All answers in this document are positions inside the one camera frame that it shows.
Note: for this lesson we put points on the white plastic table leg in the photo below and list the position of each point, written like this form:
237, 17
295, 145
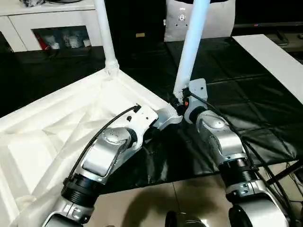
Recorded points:
106, 35
191, 47

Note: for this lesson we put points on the white plastic table top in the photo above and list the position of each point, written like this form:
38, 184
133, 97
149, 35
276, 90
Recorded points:
47, 118

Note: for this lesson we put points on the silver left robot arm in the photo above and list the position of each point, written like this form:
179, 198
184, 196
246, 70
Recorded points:
99, 151

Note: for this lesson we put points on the grey cushion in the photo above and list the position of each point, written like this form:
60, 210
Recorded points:
213, 26

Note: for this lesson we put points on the black cabinet with gold label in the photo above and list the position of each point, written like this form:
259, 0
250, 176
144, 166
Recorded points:
135, 21

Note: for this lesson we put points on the small white cup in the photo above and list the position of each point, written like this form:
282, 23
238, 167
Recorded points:
55, 46
86, 43

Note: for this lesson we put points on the printed glass jar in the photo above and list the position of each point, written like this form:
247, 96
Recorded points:
65, 40
73, 41

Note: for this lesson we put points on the black bar with red light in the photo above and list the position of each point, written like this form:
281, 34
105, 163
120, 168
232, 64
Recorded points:
267, 24

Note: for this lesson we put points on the black stand leg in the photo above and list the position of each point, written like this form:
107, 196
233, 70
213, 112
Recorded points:
284, 172

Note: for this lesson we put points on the white sideboard with glass doors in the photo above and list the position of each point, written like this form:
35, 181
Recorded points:
59, 21

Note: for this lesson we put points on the red bottle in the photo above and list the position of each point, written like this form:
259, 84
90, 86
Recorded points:
42, 42

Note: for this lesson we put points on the dark round helmet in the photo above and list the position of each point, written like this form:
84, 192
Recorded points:
62, 1

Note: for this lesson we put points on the grey crumpled cloth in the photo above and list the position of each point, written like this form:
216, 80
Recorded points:
32, 2

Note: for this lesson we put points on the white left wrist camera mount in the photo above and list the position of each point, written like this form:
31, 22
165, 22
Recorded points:
144, 118

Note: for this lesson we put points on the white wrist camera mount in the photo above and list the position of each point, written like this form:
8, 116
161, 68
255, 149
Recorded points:
144, 118
198, 89

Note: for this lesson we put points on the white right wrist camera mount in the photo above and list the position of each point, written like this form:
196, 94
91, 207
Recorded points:
198, 89

